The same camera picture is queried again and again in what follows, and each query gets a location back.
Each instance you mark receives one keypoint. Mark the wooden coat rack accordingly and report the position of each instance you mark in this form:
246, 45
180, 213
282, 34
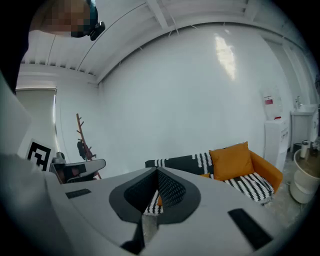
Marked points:
80, 127

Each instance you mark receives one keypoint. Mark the black hanging bag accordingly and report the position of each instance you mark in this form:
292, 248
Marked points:
81, 150

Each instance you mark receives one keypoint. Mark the person's black shirt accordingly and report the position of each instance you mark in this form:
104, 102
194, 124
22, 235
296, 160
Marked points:
17, 62

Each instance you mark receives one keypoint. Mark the white bottle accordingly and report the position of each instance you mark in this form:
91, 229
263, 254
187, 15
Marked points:
304, 148

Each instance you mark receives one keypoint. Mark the clear water bottle red label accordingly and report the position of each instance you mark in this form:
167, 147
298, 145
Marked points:
271, 105

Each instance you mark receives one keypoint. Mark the white sink cabinet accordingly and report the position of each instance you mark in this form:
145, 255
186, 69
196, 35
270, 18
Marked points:
301, 125

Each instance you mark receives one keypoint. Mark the white roller blind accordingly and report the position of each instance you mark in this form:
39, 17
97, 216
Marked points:
35, 112

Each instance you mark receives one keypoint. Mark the silver faucet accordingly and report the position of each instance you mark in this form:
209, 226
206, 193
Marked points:
297, 102

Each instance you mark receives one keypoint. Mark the white round side table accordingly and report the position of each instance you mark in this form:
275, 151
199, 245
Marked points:
303, 182

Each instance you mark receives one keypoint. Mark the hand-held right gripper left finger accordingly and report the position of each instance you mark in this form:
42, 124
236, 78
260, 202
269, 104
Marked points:
100, 212

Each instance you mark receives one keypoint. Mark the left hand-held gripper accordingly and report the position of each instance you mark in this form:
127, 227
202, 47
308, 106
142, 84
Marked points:
38, 155

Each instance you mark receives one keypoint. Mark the person's head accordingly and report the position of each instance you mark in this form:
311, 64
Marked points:
62, 17

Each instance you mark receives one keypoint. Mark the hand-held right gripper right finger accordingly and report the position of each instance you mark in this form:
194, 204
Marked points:
212, 212

